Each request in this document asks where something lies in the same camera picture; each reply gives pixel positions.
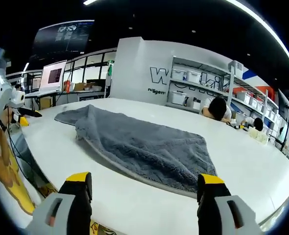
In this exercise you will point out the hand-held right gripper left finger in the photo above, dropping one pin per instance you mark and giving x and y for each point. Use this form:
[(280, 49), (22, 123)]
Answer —
[(73, 208)]

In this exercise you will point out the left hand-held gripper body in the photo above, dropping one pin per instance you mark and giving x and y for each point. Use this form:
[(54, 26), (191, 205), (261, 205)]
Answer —
[(18, 99)]

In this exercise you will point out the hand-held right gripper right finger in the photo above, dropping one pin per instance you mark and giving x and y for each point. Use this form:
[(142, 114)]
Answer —
[(210, 208)]

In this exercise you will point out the grey towel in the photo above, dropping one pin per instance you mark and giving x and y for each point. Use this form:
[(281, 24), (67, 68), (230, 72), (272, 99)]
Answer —
[(144, 151)]

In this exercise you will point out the brown cardboard box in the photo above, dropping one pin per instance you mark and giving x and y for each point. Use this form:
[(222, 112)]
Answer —
[(46, 102), (79, 86)]

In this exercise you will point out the white chest-worn device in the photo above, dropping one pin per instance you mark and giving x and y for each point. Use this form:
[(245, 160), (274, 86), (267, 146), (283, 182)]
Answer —
[(0, 93)]

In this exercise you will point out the white standing desk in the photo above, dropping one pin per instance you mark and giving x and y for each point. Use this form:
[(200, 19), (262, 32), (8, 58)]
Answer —
[(44, 93)]

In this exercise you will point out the monitor with pink screen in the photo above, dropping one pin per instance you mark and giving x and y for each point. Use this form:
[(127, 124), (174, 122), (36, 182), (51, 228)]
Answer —
[(52, 76)]

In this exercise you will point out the orange container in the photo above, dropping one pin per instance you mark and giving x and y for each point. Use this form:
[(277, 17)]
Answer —
[(66, 86)]

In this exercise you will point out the white table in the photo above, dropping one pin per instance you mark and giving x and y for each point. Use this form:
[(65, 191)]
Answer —
[(232, 151)]

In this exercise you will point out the grey workbench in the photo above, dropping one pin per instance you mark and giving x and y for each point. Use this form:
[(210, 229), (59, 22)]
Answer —
[(90, 96)]

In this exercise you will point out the dark hanging display screen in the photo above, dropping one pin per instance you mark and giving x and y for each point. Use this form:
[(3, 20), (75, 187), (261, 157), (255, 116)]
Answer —
[(61, 39)]

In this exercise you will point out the cream foam block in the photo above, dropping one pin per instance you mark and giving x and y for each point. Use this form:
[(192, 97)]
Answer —
[(258, 135)]

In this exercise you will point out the green hanging cloth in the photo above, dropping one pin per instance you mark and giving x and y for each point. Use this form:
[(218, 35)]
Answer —
[(110, 71)]

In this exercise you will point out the short ceiling light strip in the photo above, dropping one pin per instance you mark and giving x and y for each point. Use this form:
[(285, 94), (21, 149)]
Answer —
[(88, 2)]

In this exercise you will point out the black monitor on stand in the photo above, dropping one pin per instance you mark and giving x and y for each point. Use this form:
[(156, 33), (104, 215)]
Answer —
[(283, 105)]

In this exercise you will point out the grey metal shelf rack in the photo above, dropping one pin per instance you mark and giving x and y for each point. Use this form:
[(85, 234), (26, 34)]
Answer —
[(229, 83)]

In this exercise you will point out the row of white storage bins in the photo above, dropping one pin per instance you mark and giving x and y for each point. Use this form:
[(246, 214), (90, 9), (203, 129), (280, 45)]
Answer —
[(193, 76)]

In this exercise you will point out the long ceiling light strip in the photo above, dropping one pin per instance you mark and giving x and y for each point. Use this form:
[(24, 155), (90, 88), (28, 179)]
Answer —
[(271, 32)]

